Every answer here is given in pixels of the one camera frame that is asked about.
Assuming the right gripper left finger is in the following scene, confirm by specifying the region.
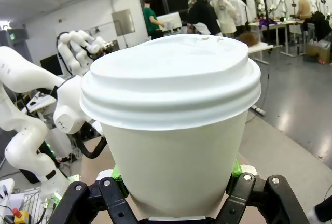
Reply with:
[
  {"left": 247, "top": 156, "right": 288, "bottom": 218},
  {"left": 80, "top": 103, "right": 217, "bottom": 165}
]
[{"left": 48, "top": 165, "right": 146, "bottom": 224}]

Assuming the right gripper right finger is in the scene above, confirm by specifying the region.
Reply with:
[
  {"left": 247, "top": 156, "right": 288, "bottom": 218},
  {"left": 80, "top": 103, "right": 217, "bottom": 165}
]
[{"left": 214, "top": 158, "right": 311, "bottom": 224}]

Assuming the white paper cup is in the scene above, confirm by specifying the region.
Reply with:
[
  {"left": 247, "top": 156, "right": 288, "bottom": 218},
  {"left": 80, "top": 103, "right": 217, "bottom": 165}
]
[{"left": 99, "top": 106, "right": 250, "bottom": 220}]

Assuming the white plastic cup lid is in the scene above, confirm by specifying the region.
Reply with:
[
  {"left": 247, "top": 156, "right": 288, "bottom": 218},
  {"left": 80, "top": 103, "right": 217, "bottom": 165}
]
[{"left": 79, "top": 34, "right": 262, "bottom": 132}]

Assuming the white metal rack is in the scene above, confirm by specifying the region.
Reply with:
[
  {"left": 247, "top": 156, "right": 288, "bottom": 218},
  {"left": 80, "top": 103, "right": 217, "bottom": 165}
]
[{"left": 22, "top": 189, "right": 44, "bottom": 224}]

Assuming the yellow emergency stop box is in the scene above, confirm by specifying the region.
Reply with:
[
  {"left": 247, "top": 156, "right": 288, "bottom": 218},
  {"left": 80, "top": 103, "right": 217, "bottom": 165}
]
[{"left": 12, "top": 207, "right": 32, "bottom": 224}]

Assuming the white floor power strip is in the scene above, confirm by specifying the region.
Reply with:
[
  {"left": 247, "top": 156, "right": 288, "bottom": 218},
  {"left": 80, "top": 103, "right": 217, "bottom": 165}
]
[{"left": 248, "top": 104, "right": 266, "bottom": 118}]

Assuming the black computer monitor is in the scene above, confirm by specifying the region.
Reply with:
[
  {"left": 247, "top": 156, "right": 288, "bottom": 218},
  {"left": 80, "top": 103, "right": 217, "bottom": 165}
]
[{"left": 39, "top": 53, "right": 65, "bottom": 76}]

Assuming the white table with wig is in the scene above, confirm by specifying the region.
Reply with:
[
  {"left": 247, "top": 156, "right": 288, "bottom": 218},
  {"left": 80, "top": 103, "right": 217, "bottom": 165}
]
[{"left": 247, "top": 41, "right": 275, "bottom": 66}]

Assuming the brown cardboard storage box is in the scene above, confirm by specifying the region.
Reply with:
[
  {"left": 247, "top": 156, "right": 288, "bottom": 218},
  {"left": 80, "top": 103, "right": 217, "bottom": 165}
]
[{"left": 305, "top": 38, "right": 332, "bottom": 64}]

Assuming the brown hair wig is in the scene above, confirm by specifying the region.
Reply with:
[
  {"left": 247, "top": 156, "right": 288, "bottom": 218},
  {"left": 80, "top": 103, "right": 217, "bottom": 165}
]
[{"left": 237, "top": 33, "right": 258, "bottom": 48}]

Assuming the long white workbench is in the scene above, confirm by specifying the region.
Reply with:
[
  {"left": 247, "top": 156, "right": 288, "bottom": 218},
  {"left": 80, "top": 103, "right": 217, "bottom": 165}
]
[{"left": 248, "top": 18, "right": 308, "bottom": 58}]

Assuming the purple cloth pile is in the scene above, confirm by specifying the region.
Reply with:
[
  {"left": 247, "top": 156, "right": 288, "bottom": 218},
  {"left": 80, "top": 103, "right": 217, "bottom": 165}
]
[{"left": 258, "top": 18, "right": 277, "bottom": 27}]

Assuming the black hanging cloth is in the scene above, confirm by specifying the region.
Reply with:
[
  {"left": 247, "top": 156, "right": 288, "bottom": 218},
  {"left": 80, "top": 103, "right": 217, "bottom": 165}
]
[{"left": 310, "top": 10, "right": 332, "bottom": 41}]

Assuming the person in white coat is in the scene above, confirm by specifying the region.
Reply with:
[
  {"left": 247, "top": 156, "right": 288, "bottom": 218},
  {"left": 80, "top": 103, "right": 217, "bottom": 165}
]
[{"left": 208, "top": 0, "right": 250, "bottom": 38}]

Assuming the person in green shirt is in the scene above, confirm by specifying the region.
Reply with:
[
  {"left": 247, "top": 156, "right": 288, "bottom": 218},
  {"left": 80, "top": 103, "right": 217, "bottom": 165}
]
[{"left": 143, "top": 0, "right": 166, "bottom": 40}]

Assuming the person in tan sweater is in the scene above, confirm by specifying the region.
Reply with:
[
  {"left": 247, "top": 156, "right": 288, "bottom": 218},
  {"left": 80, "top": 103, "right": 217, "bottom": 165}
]
[{"left": 295, "top": 0, "right": 312, "bottom": 32}]

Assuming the person in black jacket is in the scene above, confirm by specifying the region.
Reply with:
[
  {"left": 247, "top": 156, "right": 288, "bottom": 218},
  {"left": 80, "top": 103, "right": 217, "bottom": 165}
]
[{"left": 186, "top": 0, "right": 222, "bottom": 37}]

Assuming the white box appliance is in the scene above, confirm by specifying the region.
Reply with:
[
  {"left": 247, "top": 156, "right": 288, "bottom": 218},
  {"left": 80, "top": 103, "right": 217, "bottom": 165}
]
[{"left": 156, "top": 11, "right": 183, "bottom": 32}]

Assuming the black braided cable sleeve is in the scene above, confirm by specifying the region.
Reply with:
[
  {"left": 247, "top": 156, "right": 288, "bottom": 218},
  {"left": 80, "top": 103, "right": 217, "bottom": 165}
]
[{"left": 74, "top": 130, "right": 108, "bottom": 160}]

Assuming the grey metal wall panel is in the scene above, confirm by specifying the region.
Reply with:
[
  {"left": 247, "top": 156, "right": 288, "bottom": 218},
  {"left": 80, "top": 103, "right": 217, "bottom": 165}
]
[{"left": 111, "top": 9, "right": 136, "bottom": 37}]

